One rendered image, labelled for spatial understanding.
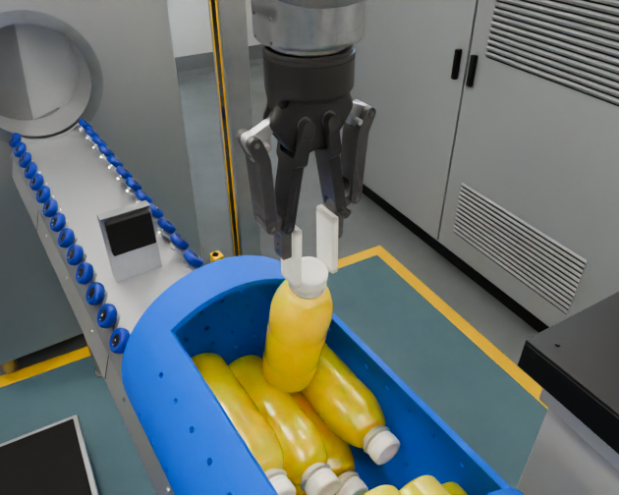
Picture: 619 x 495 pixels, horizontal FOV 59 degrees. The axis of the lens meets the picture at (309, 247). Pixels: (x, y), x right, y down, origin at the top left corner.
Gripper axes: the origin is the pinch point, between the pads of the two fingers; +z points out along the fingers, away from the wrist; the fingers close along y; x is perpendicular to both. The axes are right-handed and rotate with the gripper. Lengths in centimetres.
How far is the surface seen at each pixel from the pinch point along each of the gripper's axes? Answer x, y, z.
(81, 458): -83, 29, 117
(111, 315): -43, 14, 35
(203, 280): -12.3, 7.2, 9.4
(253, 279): -9.3, 2.1, 9.5
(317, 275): 1.0, -0.3, 3.1
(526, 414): -24, -110, 133
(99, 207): -89, 4, 40
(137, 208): -58, 2, 24
